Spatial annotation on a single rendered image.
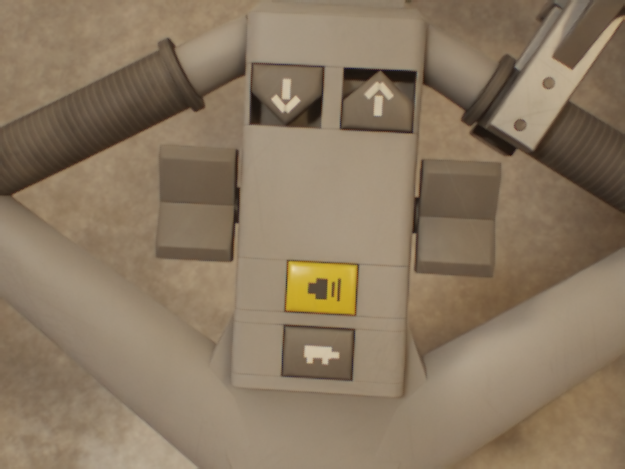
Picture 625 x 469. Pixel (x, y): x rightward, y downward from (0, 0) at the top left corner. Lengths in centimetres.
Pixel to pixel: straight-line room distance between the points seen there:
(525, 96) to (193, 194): 18
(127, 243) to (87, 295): 99
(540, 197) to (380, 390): 108
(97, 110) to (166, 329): 12
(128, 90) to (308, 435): 21
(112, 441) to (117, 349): 93
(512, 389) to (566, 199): 106
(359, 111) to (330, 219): 6
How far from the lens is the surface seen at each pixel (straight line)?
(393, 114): 40
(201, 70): 42
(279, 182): 40
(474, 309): 137
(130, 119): 43
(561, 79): 41
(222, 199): 41
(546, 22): 47
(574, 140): 42
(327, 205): 40
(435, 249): 41
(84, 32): 164
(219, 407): 43
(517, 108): 40
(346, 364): 40
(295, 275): 40
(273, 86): 40
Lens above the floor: 131
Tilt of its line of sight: 71 degrees down
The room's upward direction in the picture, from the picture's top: 2 degrees counter-clockwise
